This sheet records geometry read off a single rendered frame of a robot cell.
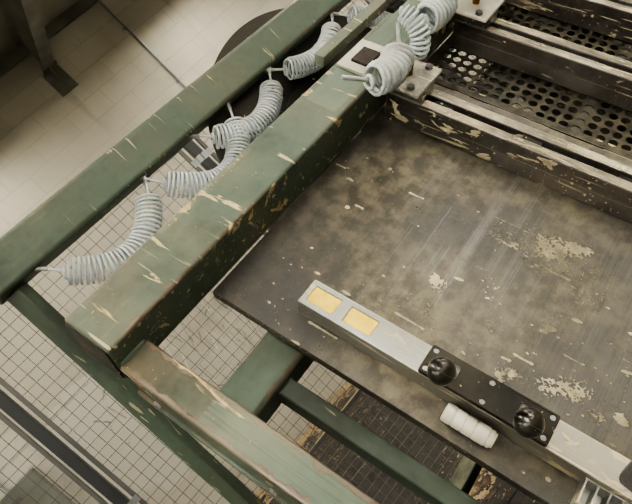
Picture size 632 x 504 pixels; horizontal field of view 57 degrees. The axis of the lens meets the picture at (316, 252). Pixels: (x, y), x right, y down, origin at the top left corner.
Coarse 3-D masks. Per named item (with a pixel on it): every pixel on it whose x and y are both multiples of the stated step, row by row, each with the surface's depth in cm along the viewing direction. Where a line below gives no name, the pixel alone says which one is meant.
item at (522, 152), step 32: (416, 32) 108; (352, 64) 120; (416, 64) 119; (416, 96) 113; (448, 96) 118; (416, 128) 122; (448, 128) 117; (480, 128) 113; (512, 128) 113; (512, 160) 113; (544, 160) 109; (576, 160) 107; (608, 160) 107; (576, 192) 109; (608, 192) 105
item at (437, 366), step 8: (432, 360) 76; (440, 360) 76; (448, 360) 76; (432, 368) 75; (440, 368) 75; (448, 368) 75; (456, 368) 85; (432, 376) 75; (440, 376) 75; (448, 376) 75; (456, 376) 85; (440, 384) 75; (448, 384) 76
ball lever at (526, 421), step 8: (520, 408) 73; (528, 408) 72; (520, 416) 71; (528, 416) 71; (536, 416) 71; (520, 424) 71; (528, 424) 70; (536, 424) 70; (544, 424) 71; (520, 432) 71; (528, 432) 71; (536, 432) 70
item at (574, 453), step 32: (320, 288) 97; (320, 320) 95; (384, 320) 93; (384, 352) 89; (416, 352) 89; (480, 416) 85; (544, 448) 80; (576, 448) 80; (608, 448) 80; (608, 480) 77
